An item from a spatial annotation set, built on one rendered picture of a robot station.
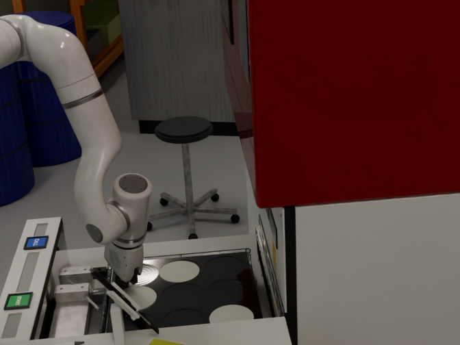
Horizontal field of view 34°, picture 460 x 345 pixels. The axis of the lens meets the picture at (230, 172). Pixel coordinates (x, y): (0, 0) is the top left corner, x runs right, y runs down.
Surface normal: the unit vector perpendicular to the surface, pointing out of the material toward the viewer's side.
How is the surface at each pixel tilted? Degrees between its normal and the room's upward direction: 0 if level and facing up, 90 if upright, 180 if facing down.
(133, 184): 20
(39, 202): 0
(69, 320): 0
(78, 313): 0
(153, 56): 90
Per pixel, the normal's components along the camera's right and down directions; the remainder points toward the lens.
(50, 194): -0.05, -0.91
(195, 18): -0.19, 0.42
